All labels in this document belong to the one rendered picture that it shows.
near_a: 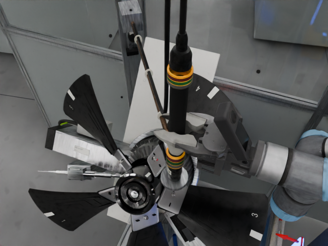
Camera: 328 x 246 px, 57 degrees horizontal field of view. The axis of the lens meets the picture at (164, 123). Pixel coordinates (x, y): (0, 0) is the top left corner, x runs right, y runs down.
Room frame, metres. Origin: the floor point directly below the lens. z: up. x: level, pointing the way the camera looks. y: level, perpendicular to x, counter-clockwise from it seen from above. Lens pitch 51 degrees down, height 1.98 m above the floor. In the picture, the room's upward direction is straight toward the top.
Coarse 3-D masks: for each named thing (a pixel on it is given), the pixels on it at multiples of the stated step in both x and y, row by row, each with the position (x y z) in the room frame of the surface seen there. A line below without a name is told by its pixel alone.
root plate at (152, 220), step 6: (156, 204) 0.39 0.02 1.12; (150, 210) 0.37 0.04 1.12; (156, 210) 0.37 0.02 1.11; (132, 216) 0.34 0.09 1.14; (138, 216) 0.35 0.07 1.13; (150, 216) 0.36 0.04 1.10; (156, 216) 0.36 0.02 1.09; (132, 222) 0.33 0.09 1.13; (138, 222) 0.33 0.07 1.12; (144, 222) 0.34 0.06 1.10; (150, 222) 0.34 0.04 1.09; (156, 222) 0.35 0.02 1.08; (132, 228) 0.32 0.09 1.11; (138, 228) 0.32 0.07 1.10
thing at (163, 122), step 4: (132, 24) 0.92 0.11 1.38; (132, 28) 0.90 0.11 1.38; (140, 52) 0.77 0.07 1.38; (144, 64) 0.71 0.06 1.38; (144, 68) 0.70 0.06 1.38; (148, 80) 0.65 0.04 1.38; (152, 92) 0.60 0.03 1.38; (156, 104) 0.55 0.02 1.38; (160, 116) 0.51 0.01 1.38; (160, 120) 0.50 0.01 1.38; (164, 120) 0.49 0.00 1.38; (164, 124) 0.48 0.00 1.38; (164, 128) 0.47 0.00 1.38
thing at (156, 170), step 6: (156, 150) 0.49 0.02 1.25; (150, 156) 0.48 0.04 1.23; (156, 156) 0.47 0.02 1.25; (162, 156) 0.46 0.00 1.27; (150, 162) 0.46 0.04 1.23; (156, 162) 0.45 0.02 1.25; (162, 162) 0.44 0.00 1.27; (156, 168) 0.43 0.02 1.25; (162, 168) 0.42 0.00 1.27; (156, 174) 0.41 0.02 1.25
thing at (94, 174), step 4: (52, 172) 0.53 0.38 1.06; (56, 172) 0.53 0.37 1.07; (60, 172) 0.52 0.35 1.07; (64, 172) 0.52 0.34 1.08; (84, 172) 0.51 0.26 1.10; (88, 172) 0.51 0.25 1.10; (92, 172) 0.51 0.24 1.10; (96, 172) 0.51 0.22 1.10; (100, 172) 0.50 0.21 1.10; (104, 172) 0.50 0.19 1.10; (84, 176) 0.50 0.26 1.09; (88, 176) 0.50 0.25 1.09; (92, 176) 0.49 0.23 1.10; (96, 176) 0.49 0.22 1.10; (100, 176) 0.49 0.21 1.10; (104, 176) 0.49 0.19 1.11; (108, 176) 0.49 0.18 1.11; (112, 176) 0.49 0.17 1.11; (116, 176) 0.48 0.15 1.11; (120, 176) 0.48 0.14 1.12
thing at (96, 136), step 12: (72, 84) 0.63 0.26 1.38; (84, 84) 0.60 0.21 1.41; (84, 96) 0.59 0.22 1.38; (84, 108) 0.58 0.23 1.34; (96, 108) 0.55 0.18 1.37; (84, 120) 0.58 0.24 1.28; (96, 120) 0.54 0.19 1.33; (96, 132) 0.54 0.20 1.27; (108, 132) 0.50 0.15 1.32; (108, 144) 0.50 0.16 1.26
